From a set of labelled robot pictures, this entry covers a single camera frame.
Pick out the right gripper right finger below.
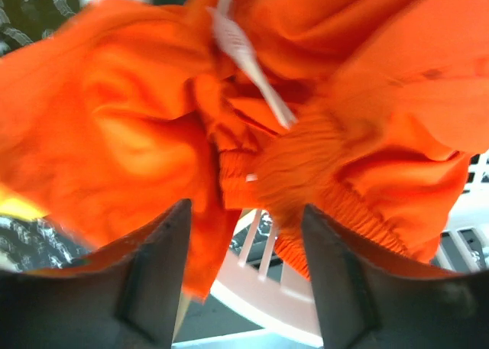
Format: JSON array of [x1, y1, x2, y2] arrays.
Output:
[[302, 205, 488, 348]]

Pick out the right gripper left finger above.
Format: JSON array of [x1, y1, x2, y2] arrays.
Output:
[[1, 199, 191, 349]]

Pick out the orange shorts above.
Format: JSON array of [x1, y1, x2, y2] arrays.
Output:
[[1, 0, 488, 298]]

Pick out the yellow shorts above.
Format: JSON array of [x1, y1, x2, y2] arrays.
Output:
[[0, 186, 48, 221]]

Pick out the white laundry basket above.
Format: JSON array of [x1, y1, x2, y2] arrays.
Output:
[[211, 153, 488, 347]]

